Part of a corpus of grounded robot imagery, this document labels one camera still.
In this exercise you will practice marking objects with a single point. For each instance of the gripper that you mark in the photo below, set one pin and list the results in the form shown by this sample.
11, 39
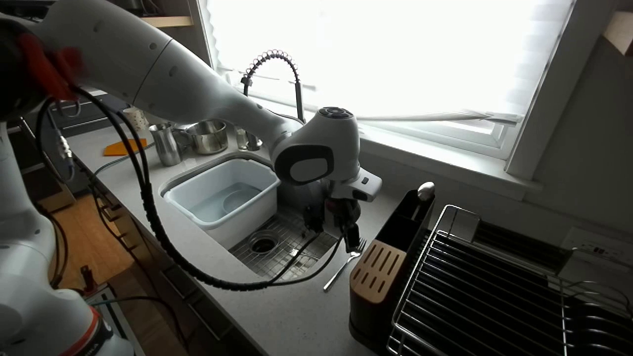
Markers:
341, 210

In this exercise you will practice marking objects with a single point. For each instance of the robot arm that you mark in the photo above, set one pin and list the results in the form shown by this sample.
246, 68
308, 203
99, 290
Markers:
173, 84

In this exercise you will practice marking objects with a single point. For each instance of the silver fork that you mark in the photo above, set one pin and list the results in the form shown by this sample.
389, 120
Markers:
341, 267

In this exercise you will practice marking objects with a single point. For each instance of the spoon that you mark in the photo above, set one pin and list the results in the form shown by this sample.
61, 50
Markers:
426, 190

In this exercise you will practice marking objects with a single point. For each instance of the steel sink bottom grid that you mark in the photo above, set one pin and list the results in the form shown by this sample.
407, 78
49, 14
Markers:
296, 247

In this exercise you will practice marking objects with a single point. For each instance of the black utensil holder with wood block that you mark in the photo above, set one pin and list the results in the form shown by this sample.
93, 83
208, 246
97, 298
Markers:
376, 272

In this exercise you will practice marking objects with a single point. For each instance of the steel kitchen sink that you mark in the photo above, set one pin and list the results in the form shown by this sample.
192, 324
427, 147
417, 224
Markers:
277, 242

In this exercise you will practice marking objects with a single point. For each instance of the white plastic wash basin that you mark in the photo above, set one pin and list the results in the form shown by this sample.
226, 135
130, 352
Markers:
257, 207

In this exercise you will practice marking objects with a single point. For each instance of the clear glass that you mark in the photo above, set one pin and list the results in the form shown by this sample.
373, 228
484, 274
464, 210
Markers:
241, 139

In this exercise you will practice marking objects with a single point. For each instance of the spring neck kitchen tap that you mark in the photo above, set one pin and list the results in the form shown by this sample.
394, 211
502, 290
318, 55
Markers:
298, 94

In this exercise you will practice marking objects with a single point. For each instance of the steel pot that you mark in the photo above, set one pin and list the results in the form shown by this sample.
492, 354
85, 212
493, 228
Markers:
210, 138

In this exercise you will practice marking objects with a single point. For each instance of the window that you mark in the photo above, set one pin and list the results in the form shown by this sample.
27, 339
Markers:
395, 59

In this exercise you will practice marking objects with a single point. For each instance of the steel cup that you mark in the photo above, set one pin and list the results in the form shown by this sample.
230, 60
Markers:
167, 146

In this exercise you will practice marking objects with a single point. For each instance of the patterned paper cup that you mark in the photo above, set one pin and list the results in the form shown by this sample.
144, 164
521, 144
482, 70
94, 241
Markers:
136, 118

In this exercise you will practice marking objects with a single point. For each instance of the orange cloth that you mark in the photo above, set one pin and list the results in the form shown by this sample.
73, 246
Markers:
121, 148

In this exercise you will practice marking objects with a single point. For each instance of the wooden shelf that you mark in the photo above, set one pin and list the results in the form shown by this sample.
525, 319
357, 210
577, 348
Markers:
168, 21

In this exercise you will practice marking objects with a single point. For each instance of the dark drawer cabinet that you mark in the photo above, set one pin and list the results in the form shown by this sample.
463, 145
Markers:
89, 116

